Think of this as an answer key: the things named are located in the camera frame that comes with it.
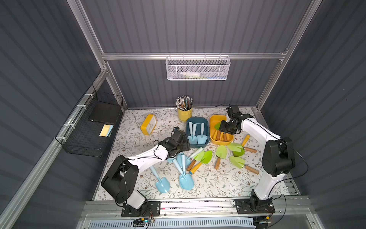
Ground light blue shovel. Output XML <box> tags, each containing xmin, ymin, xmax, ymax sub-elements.
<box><xmin>188</xmin><ymin>122</ymin><xmax>198</xmax><ymax>145</ymax></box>
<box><xmin>149</xmin><ymin>166</ymin><xmax>170</xmax><ymax>193</ymax></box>
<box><xmin>173</xmin><ymin>159</ymin><xmax>194</xmax><ymax>190</ymax></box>
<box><xmin>197</xmin><ymin>123</ymin><xmax>207</xmax><ymax>145</ymax></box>

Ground green shovel wooden handle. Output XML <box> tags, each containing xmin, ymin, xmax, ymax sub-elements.
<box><xmin>213</xmin><ymin>122</ymin><xmax>221</xmax><ymax>141</ymax></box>
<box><xmin>229</xmin><ymin>156</ymin><xmax>259</xmax><ymax>175</ymax></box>

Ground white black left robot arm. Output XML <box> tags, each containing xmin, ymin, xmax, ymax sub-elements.
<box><xmin>101</xmin><ymin>127</ymin><xmax>190</xmax><ymax>210</ymax></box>

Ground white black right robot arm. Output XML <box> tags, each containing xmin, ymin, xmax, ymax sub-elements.
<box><xmin>219</xmin><ymin>105</ymin><xmax>295</xmax><ymax>201</ymax></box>

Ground yellow storage box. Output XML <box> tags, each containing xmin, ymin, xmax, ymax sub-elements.
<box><xmin>209</xmin><ymin>114</ymin><xmax>234</xmax><ymax>145</ymax></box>

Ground yellow pencil cup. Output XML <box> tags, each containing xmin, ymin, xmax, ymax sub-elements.
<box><xmin>177</xmin><ymin>108</ymin><xmax>193</xmax><ymax>123</ymax></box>

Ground light blue shovel front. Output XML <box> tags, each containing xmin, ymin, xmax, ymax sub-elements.
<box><xmin>173</xmin><ymin>159</ymin><xmax>194</xmax><ymax>190</ymax></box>

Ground bundle of colored pencils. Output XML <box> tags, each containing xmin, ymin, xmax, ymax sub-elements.
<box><xmin>175</xmin><ymin>95</ymin><xmax>193</xmax><ymax>111</ymax></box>

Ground white bottle in mesh basket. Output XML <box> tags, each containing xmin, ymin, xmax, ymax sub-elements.
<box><xmin>180</xmin><ymin>72</ymin><xmax>200</xmax><ymax>78</ymax></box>

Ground yellow sticky note pad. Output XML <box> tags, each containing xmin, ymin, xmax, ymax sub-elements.
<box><xmin>99</xmin><ymin>125</ymin><xmax>114</xmax><ymax>137</ymax></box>

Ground black notebook in basket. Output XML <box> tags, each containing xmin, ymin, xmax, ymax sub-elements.
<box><xmin>88</xmin><ymin>101</ymin><xmax>121</xmax><ymax>125</ymax></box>

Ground small green circuit board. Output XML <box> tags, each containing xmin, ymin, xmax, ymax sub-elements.
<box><xmin>132</xmin><ymin>218</ymin><xmax>155</xmax><ymax>228</ymax></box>

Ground green shovel brown handle front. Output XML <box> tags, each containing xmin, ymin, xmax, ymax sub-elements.
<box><xmin>214</xmin><ymin>145</ymin><xmax>227</xmax><ymax>170</ymax></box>

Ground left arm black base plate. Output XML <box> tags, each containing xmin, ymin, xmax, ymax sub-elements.
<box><xmin>121</xmin><ymin>200</ymin><xmax>161</xmax><ymax>218</ymax></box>

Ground white mesh wall basket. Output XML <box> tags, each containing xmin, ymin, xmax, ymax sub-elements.
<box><xmin>165</xmin><ymin>54</ymin><xmax>231</xmax><ymax>81</ymax></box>

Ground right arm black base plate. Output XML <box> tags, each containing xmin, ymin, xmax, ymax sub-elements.
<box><xmin>233</xmin><ymin>197</ymin><xmax>275</xmax><ymax>215</ymax></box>

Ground black wire wall basket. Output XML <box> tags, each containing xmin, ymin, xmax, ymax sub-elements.
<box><xmin>56</xmin><ymin>88</ymin><xmax>123</xmax><ymax>157</ymax></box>

